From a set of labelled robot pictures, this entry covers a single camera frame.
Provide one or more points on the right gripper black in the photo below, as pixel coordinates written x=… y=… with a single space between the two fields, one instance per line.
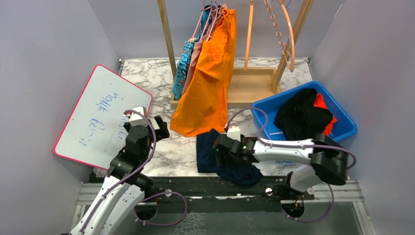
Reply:
x=219 y=157

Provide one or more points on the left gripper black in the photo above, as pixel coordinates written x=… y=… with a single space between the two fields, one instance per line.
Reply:
x=162 y=132

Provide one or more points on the navy shorts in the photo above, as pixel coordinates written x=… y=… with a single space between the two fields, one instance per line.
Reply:
x=242 y=175

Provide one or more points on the blue shark print shorts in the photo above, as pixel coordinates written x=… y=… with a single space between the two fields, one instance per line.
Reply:
x=182 y=70

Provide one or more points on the black shorts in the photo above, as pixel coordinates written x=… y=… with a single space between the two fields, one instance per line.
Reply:
x=295 y=117

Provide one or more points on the red-orange shorts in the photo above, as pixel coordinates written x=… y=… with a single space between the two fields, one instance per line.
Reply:
x=325 y=120

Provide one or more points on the orange hanger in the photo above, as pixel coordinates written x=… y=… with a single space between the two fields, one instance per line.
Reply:
x=284 y=31
x=249 y=34

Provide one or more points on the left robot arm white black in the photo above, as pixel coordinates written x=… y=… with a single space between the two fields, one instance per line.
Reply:
x=124 y=185

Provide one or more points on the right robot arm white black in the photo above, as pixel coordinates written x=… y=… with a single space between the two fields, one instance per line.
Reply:
x=324 y=160

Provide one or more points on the orange shorts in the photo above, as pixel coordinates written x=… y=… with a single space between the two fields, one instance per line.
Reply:
x=204 y=104

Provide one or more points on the pink beige shorts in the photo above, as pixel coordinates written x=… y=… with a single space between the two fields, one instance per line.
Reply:
x=190 y=73

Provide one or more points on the pink hanger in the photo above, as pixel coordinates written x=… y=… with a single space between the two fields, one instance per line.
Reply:
x=210 y=15

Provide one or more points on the wooden clothes rack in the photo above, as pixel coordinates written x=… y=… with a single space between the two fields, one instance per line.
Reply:
x=257 y=83

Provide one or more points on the blue plastic bin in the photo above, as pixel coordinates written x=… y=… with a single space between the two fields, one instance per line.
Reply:
x=265 y=112

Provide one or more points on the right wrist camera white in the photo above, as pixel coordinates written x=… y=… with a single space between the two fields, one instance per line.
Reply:
x=234 y=133

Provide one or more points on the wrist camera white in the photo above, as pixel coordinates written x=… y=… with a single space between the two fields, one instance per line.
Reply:
x=234 y=133
x=136 y=116

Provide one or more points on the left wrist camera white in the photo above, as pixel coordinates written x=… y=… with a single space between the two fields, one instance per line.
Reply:
x=136 y=116

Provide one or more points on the black mounting rail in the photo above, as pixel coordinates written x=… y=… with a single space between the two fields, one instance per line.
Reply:
x=212 y=194

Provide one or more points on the whiteboard with pink frame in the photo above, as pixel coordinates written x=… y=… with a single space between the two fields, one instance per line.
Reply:
x=94 y=132

